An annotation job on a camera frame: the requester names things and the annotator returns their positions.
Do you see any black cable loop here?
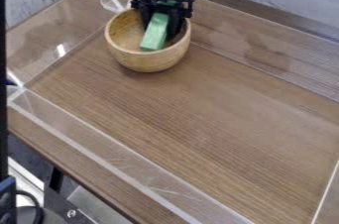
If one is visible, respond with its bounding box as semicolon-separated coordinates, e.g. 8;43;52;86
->
8;189;45;224

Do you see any brown wooden bowl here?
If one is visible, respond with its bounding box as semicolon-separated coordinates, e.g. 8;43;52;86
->
104;9;192;72

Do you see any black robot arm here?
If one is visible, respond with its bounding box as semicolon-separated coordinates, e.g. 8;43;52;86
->
131;0;195;40

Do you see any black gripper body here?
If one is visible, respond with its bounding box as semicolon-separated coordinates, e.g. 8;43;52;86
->
131;0;195;18

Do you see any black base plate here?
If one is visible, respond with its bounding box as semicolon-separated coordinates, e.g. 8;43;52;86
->
43;187;96;224

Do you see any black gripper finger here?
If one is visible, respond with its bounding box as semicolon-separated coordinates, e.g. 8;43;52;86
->
167;9;184;40
139;5;153;28

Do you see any black table leg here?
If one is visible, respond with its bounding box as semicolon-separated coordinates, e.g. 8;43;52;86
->
49;168;64;192

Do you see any green rectangular block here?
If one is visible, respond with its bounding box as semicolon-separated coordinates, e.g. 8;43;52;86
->
137;0;179;52

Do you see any clear acrylic tray wall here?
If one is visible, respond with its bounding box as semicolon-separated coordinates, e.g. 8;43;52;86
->
7;0;339;224

